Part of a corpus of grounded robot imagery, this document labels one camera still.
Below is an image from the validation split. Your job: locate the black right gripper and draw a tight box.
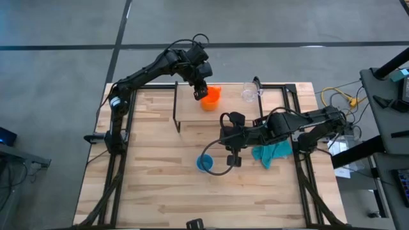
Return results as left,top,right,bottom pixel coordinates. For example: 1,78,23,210
219,126,256,167

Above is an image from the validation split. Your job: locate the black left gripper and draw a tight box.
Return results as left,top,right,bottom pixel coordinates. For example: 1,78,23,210
191,61,213,101

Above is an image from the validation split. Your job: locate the orange plastic mug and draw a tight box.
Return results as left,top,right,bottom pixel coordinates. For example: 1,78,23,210
200,85,222,112

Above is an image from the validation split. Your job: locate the blue plastic cup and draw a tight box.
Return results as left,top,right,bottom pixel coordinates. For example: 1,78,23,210
196,153,214,173

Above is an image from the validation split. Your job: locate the clear plastic mug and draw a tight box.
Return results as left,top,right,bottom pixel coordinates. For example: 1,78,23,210
241,82,265,103

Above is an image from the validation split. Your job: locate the wooden shelf with black legs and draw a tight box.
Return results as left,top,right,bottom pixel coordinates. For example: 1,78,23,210
172,76,265,134

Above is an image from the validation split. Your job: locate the teal cloth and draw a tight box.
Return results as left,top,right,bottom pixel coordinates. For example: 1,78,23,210
251,139,293,169

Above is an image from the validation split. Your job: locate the clear plastic bag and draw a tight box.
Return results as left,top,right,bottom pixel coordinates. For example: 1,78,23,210
327,135,355,157

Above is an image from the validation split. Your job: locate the white paper sheet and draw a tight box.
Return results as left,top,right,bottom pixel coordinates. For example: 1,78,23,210
334,165,351,179

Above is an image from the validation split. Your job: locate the black support beam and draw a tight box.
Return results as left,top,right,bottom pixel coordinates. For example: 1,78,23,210
330,135,386,169

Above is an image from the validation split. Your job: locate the grey side table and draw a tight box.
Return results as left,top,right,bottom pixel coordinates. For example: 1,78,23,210
360,67,409,155
373,152,409,230

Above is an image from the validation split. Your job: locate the black hand tool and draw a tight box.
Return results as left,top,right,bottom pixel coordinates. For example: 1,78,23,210
372,95,409,113

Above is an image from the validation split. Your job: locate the black keyboard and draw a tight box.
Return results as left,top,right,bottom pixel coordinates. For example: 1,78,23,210
397,168,409,208

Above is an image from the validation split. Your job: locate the black box device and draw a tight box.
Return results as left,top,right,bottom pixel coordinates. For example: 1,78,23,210
401,76,409,103

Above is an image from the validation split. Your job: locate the teal box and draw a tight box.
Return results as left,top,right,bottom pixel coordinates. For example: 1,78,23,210
391,68,409,82

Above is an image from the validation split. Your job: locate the blue-lit black device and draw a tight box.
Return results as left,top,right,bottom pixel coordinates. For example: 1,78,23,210
0,126,17,147

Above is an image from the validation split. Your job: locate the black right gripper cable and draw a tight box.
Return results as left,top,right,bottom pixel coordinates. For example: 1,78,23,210
199,139,239,176

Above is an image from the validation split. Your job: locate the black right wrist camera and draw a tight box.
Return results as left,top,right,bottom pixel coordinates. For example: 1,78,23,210
228,111,246,127

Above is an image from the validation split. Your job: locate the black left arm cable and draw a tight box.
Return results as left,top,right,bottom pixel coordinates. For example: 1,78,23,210
192,33,210,45

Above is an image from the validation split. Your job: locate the small black camera block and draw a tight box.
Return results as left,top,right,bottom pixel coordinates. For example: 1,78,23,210
187,218,205,230

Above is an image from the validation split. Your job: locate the black aluminium table frame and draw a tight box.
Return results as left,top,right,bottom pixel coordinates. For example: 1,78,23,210
73,82,348,230

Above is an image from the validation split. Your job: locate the yellow cable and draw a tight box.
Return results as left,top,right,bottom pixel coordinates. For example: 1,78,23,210
320,86,368,109

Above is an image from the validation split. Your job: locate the black slanted post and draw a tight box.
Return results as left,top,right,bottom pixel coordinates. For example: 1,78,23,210
373,47,409,80

